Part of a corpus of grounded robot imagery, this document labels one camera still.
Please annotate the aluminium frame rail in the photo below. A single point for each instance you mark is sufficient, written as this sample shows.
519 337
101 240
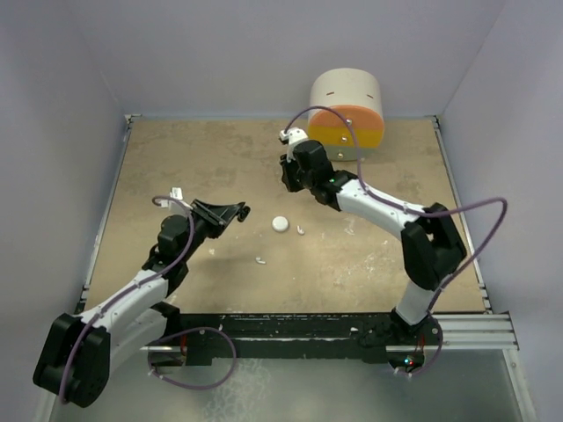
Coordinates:
472 331

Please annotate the white round drawer cabinet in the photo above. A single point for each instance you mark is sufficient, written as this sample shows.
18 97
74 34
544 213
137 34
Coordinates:
349 113

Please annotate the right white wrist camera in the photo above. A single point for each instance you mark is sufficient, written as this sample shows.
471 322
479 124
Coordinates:
291 138

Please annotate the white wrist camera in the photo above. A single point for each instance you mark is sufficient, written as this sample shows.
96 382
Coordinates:
172 199
291 138

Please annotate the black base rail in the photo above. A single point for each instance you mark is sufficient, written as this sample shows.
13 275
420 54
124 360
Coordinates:
370 337

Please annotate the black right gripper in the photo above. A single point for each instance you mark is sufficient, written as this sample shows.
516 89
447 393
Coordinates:
287 168

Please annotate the white round earbud case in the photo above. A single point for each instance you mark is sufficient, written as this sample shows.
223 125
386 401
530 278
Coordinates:
280 224

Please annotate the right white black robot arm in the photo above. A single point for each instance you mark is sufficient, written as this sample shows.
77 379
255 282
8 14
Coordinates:
432 247

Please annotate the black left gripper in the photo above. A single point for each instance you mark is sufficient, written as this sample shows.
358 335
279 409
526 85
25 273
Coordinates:
215 216

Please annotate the black round earbud case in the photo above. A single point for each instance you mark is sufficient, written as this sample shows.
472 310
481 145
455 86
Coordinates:
243 213

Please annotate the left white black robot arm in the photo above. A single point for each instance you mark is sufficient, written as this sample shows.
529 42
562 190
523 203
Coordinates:
81 351

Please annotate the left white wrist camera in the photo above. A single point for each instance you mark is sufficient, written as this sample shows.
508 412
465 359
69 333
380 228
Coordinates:
172 199

